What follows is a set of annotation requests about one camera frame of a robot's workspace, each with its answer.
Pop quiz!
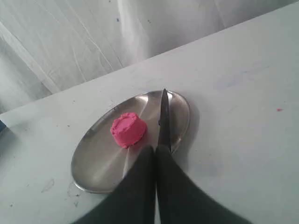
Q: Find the round stainless steel plate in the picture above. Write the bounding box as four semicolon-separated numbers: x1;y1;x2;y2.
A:
71;90;191;194

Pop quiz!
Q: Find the pink dough piece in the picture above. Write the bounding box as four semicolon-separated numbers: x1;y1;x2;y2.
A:
110;112;147;148

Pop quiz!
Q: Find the white backdrop curtain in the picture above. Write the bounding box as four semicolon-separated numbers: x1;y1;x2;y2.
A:
0;0;290;113

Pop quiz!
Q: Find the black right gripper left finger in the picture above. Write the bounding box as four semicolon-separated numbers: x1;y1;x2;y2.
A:
75;146;156;224

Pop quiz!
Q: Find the black knife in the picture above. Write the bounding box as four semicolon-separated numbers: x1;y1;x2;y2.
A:
158;89;171;152

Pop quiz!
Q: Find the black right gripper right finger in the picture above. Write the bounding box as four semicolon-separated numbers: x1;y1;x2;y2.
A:
155;145;250;224

